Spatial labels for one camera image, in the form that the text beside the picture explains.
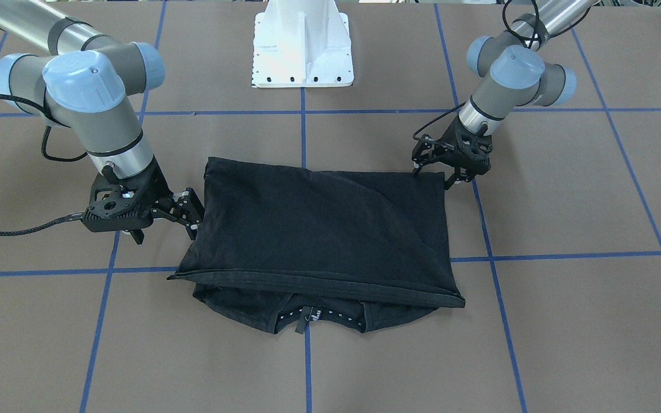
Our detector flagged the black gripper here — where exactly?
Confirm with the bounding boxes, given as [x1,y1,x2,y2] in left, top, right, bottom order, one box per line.
[411,118,493,190]
[82,158,205,245]

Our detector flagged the black printed t-shirt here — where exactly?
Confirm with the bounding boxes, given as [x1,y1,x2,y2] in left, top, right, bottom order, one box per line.
[171,157,466,334]

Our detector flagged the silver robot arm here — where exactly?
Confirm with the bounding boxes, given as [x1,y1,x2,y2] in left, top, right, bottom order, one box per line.
[0,1,205,244]
[411,1,594,188]

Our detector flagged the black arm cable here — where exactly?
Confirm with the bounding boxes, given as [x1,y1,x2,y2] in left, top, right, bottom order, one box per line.
[0,92,102,237]
[413,0,595,144]

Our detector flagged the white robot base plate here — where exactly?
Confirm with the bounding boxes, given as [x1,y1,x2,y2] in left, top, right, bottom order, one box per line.
[251,1,355,88]

